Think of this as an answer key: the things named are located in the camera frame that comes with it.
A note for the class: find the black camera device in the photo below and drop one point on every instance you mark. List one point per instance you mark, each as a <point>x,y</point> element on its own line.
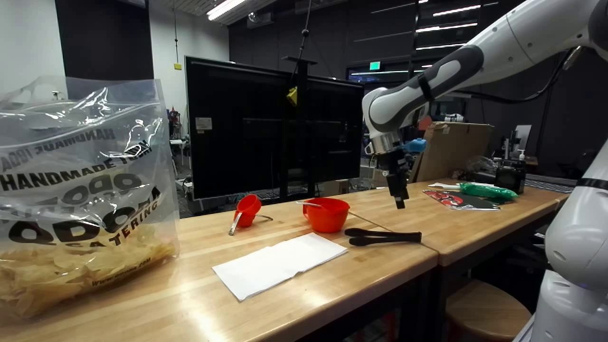
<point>509,177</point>

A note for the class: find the black metal tongs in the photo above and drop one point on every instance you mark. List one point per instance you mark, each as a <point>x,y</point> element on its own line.
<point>357,236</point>

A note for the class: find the white paper napkin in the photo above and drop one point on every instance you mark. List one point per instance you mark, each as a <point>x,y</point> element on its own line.
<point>270,266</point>

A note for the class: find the brown cardboard board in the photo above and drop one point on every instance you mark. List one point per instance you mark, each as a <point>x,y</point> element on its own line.
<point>450,146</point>

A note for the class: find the orange measuring cup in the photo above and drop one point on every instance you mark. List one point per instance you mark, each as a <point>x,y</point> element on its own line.
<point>325,215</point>

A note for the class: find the round wooden stool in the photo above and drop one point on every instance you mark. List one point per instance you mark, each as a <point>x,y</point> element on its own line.
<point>481,312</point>

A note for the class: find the red printed packet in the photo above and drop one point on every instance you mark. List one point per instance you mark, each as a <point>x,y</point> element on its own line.
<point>454,199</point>

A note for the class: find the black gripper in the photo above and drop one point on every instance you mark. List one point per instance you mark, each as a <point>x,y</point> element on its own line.
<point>395,167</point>

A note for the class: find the green plastic bag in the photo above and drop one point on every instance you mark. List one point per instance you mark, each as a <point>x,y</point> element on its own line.
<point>486,190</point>

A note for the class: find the small red measuring cup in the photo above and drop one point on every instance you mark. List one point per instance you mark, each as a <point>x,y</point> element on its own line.
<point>245,211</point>

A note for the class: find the clear plastic chip bag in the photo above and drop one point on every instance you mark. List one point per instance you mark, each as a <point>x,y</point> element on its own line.
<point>85,188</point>

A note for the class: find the black monitor screen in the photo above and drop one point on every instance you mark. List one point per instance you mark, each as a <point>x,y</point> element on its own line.
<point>249,135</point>

